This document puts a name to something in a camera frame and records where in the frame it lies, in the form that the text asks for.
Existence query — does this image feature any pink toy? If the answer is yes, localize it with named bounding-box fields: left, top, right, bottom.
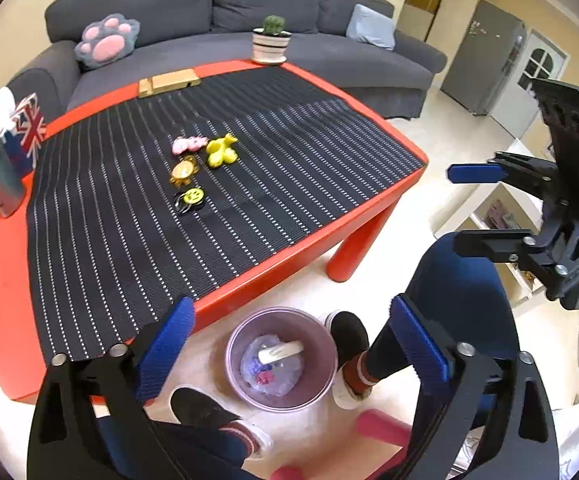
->
left=172, top=135, right=207, bottom=155

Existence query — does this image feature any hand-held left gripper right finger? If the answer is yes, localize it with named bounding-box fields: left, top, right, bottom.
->
left=391, top=294, right=560, bottom=480

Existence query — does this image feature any white tissue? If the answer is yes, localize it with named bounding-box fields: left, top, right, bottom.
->
left=0, top=86, right=20, bottom=136

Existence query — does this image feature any person's left leg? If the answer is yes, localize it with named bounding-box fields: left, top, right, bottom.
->
left=96, top=410, right=255, bottom=480

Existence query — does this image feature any red table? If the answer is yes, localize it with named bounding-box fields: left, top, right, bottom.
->
left=0, top=59, right=429, bottom=403

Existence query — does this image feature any person's right shoe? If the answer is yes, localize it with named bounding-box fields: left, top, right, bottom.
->
left=327, top=311, right=373, bottom=408

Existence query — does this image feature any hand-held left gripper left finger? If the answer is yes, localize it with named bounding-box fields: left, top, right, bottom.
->
left=26, top=295, right=196, bottom=480

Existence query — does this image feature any grey pink paw pillow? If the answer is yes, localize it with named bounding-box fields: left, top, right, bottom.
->
left=74, top=13, right=141, bottom=72

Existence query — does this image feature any yellow smiley keychain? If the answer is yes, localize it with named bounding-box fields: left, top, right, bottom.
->
left=173, top=187, right=206, bottom=213

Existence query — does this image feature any person's shoe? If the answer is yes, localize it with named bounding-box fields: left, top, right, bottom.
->
left=170, top=386, right=272, bottom=461
left=327, top=311, right=373, bottom=408

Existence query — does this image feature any light grey cushion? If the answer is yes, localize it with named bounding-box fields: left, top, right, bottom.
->
left=345, top=4, right=397, bottom=52

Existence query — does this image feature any person's leg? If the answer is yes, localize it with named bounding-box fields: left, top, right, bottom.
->
left=96, top=410, right=255, bottom=480
left=364, top=232, right=520, bottom=461

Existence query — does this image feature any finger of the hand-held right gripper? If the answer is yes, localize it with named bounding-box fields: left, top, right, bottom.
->
left=453, top=229, right=570, bottom=281
left=447, top=151, right=557, bottom=201

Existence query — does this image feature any white compartment box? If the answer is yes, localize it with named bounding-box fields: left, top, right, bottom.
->
left=258, top=341, right=304, bottom=365

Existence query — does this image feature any purple trash bin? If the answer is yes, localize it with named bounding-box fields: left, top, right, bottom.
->
left=226, top=307, right=339, bottom=413

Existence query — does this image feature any yellow duck toy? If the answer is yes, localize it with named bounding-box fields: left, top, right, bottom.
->
left=206, top=132, right=239, bottom=168

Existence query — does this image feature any potted cactus in striped pot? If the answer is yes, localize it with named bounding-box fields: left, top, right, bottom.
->
left=250, top=15, right=293, bottom=66

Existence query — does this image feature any black white striped mat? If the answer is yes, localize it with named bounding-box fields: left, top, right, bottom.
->
left=25, top=66, right=424, bottom=363

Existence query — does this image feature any white door with window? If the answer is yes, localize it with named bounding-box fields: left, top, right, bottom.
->
left=489, top=30, right=570, bottom=138

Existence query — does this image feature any person's right leg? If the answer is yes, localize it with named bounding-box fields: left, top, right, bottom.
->
left=364, top=232, right=520, bottom=461

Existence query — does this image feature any person's left shoe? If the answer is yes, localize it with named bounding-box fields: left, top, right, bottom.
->
left=170, top=386, right=272, bottom=461

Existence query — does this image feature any amber turtle toy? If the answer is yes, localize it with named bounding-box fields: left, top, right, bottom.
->
left=170, top=156, right=200, bottom=186

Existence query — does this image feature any union jack flag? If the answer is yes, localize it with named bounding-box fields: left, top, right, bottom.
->
left=0, top=92, right=47, bottom=171

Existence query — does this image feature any wooden stand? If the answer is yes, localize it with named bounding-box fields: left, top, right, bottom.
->
left=138, top=70, right=201, bottom=99

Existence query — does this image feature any pink stool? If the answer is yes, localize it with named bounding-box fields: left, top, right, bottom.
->
left=272, top=409, right=415, bottom=480

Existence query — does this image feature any grey refrigerator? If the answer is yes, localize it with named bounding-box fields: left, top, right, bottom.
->
left=441, top=0, right=527, bottom=117

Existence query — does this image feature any dark grey sofa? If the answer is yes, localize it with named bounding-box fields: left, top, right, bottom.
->
left=6, top=0, right=447, bottom=121

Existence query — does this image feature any clear plastic bag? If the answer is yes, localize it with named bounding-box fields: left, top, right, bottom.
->
left=240, top=332, right=304, bottom=401

